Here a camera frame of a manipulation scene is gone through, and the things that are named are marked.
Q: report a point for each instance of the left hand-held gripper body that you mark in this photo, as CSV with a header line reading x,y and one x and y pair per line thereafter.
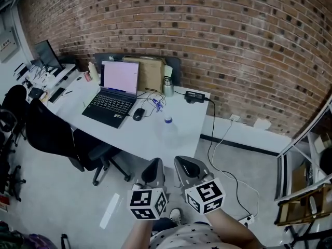
x,y
145,204

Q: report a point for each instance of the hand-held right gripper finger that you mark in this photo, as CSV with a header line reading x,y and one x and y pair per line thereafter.
x,y
197,168
181,175

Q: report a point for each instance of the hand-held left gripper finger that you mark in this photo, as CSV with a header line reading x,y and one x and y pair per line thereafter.
x,y
148,172
160,175

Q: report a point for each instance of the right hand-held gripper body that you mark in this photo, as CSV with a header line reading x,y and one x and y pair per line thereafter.
x,y
205,196

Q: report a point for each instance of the clear plastic bottle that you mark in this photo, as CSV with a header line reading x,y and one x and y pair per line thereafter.
x,y
169,135

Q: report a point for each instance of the person's left forearm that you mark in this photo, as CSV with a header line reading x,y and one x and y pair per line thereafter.
x,y
137,233

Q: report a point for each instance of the person's right forearm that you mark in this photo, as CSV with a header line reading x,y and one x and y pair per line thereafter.
x,y
233,229

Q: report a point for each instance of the grey metal thermos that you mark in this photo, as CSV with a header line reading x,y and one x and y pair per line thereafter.
x,y
168,88

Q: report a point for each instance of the white plastic bottle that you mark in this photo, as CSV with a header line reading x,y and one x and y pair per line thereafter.
x,y
93,71

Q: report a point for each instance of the person's white shoe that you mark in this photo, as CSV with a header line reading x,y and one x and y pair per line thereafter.
x,y
176,216

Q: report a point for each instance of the white table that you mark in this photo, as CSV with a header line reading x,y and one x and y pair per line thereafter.
x,y
140,136

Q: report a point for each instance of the person's star print shirt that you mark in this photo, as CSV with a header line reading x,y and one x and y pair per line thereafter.
x,y
186,237

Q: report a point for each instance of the white power strip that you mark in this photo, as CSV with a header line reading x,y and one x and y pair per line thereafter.
x,y
247,220

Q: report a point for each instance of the black computer mouse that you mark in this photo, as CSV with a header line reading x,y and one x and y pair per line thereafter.
x,y
139,114

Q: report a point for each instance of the black power adapter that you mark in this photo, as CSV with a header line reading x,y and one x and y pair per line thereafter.
x,y
194,96

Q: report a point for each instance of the white paper sheet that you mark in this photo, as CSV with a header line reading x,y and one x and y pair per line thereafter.
x,y
262,124

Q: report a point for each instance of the black laptop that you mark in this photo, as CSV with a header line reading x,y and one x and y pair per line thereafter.
x,y
114,100

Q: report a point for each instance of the wooden tray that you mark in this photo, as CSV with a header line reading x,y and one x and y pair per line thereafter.
x,y
301,209

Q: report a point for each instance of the brown cardboard box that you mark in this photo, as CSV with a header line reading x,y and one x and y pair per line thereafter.
x,y
150,71

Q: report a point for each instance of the pale sticky note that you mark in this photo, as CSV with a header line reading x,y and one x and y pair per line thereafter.
x,y
168,70

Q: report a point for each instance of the black swivel chair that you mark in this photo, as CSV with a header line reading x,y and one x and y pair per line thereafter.
x,y
52,136

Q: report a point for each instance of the white metal shelf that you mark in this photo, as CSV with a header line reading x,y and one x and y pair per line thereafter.
x,y
303,144

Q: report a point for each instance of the black pen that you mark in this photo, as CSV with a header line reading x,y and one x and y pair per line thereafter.
x,y
67,92

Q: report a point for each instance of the red drink can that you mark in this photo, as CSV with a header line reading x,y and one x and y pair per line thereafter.
x,y
87,76

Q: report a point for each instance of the black phone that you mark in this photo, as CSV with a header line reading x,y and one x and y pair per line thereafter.
x,y
57,95

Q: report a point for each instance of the colourful bag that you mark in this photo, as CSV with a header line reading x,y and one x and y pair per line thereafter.
x,y
20,237

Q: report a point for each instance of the small black box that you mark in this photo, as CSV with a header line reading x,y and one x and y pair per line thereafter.
x,y
35,93

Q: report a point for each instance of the black office chair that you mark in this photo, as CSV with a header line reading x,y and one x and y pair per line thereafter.
x,y
13,100
9,175

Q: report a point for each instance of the black computer monitor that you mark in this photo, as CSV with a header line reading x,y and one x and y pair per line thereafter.
x,y
48,56

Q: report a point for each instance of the grey electrical box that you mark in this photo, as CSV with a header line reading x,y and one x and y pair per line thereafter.
x,y
9,45

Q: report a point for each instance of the white wall socket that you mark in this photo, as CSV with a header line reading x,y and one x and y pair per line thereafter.
x,y
235,117

